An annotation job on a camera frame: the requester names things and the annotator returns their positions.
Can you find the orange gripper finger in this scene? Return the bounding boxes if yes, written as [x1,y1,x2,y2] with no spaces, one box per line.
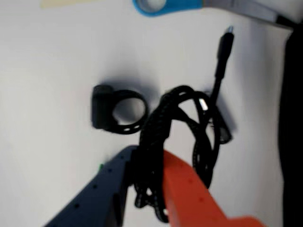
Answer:
[163,150,266,227]

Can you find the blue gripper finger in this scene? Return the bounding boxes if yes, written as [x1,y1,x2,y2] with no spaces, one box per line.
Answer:
[44,145,138,227]

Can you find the black braided USB cable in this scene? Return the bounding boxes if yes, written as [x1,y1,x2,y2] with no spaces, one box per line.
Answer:
[134,25,237,224]

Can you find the black fabric bag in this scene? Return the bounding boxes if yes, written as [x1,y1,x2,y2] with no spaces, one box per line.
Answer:
[280,20,303,227]

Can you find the beige masking tape strip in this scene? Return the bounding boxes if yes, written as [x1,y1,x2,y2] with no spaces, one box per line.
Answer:
[39,0,95,9]

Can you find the blue-handled scissors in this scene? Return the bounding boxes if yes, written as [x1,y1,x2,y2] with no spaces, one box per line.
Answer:
[132,0,294,30]

